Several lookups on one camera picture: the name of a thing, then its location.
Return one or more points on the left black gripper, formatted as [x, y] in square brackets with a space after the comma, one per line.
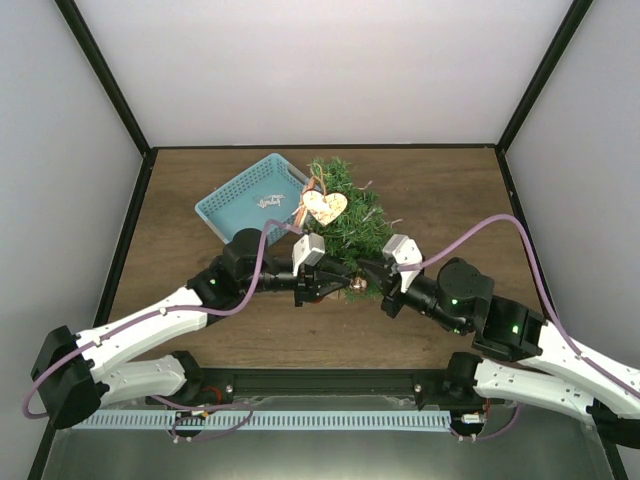
[311, 278]

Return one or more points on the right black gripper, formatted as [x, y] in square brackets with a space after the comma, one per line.
[387, 282]

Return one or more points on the small green christmas tree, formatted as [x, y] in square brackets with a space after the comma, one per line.
[361, 231]

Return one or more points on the gingerbread figure ornament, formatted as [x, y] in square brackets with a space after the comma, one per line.
[301, 211]

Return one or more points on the brown heart ornament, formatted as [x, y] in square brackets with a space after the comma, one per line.
[324, 206]

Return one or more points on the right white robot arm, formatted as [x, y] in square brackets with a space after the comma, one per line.
[524, 357]

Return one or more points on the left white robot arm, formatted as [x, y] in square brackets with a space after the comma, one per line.
[75, 374]

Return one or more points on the blue plastic basket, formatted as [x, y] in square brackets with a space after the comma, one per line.
[231, 207]

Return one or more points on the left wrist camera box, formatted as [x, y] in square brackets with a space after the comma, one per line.
[308, 250]

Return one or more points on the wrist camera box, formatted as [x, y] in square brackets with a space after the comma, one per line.
[308, 250]
[405, 257]

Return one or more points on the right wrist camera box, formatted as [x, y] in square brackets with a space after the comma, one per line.
[405, 257]

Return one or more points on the black aluminium front rail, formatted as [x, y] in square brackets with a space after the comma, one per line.
[434, 386]

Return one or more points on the light blue cable duct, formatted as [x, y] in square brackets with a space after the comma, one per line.
[403, 420]

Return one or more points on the black frame post right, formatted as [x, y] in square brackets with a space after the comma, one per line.
[569, 25]

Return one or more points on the black frame post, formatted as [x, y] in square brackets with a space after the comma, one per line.
[92, 52]
[569, 25]

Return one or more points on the black frame post left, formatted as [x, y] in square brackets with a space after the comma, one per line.
[92, 52]

